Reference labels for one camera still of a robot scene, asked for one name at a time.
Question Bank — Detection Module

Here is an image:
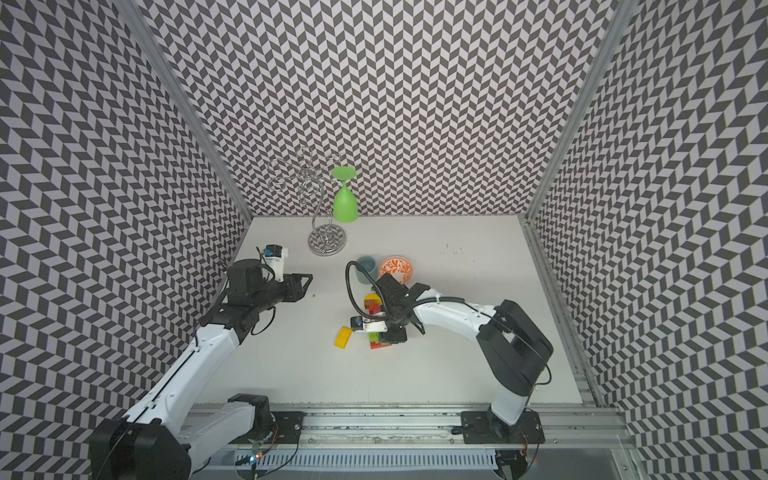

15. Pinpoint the yellow long lego brick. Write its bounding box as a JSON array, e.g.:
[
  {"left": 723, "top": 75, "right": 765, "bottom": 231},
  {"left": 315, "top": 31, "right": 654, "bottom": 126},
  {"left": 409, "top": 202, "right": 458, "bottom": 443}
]
[{"left": 334, "top": 327, "right": 353, "bottom": 349}]

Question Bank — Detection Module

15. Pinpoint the yellow curved lego brick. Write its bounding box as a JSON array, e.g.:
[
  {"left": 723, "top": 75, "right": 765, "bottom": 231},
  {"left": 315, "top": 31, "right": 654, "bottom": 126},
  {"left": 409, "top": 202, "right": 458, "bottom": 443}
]
[{"left": 364, "top": 293, "right": 382, "bottom": 304}]

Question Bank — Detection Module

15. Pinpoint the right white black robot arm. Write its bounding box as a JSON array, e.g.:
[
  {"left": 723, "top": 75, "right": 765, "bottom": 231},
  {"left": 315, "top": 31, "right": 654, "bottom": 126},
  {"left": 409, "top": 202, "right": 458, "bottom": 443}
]
[{"left": 373, "top": 274, "right": 554, "bottom": 427}]

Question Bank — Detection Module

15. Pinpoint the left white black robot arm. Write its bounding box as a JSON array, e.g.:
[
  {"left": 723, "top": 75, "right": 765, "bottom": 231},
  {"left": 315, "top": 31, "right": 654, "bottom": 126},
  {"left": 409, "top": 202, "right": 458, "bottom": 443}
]
[{"left": 88, "top": 259, "right": 313, "bottom": 479}]

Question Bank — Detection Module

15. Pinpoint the orange white patterned bowl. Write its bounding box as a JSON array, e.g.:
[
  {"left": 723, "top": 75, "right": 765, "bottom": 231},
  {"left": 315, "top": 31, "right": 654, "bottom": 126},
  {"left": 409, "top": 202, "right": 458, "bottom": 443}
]
[{"left": 379, "top": 256, "right": 413, "bottom": 284}]

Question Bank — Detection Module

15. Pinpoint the grey blue ceramic cup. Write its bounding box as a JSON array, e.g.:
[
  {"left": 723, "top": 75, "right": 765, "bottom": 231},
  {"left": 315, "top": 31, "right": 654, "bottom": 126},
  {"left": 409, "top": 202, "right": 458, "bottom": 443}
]
[{"left": 354, "top": 255, "right": 379, "bottom": 285}]

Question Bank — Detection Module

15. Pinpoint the green plastic wine glass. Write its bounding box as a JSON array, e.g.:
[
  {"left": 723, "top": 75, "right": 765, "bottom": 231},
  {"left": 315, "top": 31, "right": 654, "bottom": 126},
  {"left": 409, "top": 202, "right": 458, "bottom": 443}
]
[{"left": 331, "top": 166, "right": 358, "bottom": 223}]

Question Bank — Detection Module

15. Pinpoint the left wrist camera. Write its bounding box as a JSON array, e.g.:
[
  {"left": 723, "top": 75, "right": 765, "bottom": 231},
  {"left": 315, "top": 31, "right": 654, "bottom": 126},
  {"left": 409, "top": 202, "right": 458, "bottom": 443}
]
[{"left": 263, "top": 244, "right": 289, "bottom": 282}]

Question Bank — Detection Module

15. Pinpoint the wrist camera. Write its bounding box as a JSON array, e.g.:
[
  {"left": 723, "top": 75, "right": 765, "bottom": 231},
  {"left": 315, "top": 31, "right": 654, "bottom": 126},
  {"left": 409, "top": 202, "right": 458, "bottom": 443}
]
[
  {"left": 350, "top": 316, "right": 388, "bottom": 333},
  {"left": 263, "top": 244, "right": 289, "bottom": 282}
]

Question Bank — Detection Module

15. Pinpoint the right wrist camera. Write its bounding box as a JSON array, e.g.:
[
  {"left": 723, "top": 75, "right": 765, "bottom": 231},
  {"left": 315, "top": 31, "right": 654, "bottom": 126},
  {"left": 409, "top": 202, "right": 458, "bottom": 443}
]
[{"left": 350, "top": 316, "right": 388, "bottom": 333}]

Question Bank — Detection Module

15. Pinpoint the chrome wire glass rack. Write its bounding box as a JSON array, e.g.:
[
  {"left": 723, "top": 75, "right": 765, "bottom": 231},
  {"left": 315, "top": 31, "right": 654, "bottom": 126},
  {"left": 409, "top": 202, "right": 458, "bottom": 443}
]
[{"left": 268, "top": 148, "right": 347, "bottom": 257}]

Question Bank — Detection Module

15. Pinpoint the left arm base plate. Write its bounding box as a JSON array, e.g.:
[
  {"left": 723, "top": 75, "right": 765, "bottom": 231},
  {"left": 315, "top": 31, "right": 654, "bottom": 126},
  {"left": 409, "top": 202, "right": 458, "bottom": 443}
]
[{"left": 229, "top": 411, "right": 305, "bottom": 447}]

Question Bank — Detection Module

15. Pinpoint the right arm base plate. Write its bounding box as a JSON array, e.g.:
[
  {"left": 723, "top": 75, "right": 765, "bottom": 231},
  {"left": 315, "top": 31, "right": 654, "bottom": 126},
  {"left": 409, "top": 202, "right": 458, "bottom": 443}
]
[{"left": 451, "top": 409, "right": 546, "bottom": 445}]

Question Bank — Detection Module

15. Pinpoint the white slotted cable duct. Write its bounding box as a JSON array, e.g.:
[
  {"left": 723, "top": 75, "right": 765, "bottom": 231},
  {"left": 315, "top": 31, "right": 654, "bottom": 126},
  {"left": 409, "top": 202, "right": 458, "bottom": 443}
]
[{"left": 205, "top": 448, "right": 497, "bottom": 474}]

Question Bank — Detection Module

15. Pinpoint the aluminium front rail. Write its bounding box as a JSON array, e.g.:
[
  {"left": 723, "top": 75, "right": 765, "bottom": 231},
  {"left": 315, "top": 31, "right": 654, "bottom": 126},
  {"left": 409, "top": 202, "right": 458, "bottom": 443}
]
[{"left": 271, "top": 403, "right": 634, "bottom": 450}]

